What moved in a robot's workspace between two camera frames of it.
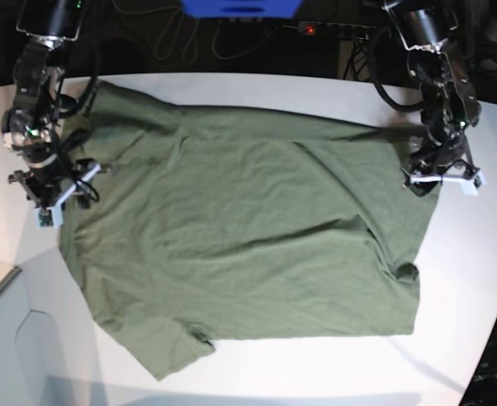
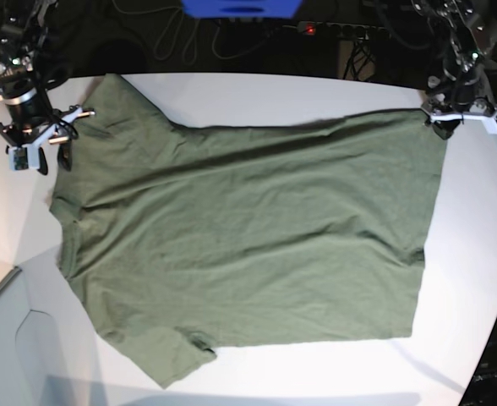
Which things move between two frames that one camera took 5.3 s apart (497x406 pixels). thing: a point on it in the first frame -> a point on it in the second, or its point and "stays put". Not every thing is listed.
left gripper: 47,189 -> 30,136
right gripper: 446,164 -> 445,116
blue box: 242,8 stays put
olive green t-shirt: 210,223 stays put
